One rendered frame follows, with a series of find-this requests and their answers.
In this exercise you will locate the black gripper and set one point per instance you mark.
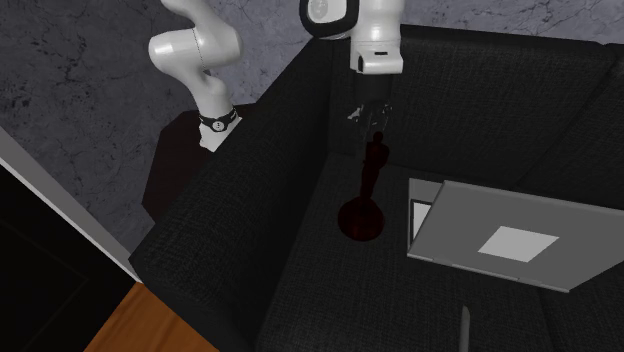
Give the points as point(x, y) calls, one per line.
point(373, 89)

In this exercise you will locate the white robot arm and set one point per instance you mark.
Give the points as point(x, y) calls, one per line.
point(195, 51)

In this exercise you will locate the dark red figure statuette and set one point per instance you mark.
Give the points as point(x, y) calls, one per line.
point(363, 219)

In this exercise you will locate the grey open laptop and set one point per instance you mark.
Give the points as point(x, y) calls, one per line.
point(492, 229)

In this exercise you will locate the black fabric sofa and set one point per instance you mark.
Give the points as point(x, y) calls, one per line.
point(273, 244)

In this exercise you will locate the dark robot stand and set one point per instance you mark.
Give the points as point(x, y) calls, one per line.
point(170, 166)

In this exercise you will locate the grey slim pen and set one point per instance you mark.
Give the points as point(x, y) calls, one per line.
point(465, 331)

